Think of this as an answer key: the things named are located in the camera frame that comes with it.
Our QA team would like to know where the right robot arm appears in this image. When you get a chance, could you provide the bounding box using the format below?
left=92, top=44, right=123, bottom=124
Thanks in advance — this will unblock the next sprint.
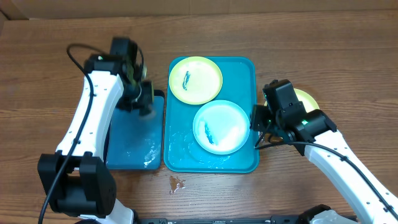
left=250, top=80, right=397, bottom=223

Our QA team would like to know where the light blue plate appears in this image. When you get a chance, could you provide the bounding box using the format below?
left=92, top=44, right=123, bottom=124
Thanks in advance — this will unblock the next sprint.
left=193, top=100, right=250, bottom=155

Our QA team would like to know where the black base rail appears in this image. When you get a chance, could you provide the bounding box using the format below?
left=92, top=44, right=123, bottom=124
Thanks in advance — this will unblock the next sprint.
left=136, top=203, right=358, bottom=224

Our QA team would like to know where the large teal plastic tray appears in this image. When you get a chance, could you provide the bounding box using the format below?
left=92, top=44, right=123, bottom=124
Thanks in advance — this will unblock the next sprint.
left=164, top=57, right=259, bottom=174

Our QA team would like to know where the yellow-green plate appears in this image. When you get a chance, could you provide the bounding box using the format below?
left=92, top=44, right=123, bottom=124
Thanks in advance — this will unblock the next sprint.
left=169, top=56, right=223, bottom=105
left=263, top=88, right=320, bottom=113

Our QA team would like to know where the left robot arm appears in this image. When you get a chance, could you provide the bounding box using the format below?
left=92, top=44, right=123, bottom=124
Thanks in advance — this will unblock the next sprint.
left=37, top=37, right=154, bottom=223

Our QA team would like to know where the green scrub sponge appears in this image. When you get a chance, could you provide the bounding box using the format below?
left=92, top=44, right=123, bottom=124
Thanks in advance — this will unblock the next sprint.
left=139, top=110, right=156, bottom=120

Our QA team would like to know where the small black tray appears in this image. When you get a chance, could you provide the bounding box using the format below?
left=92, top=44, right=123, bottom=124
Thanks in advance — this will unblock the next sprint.
left=106, top=90, right=165, bottom=170

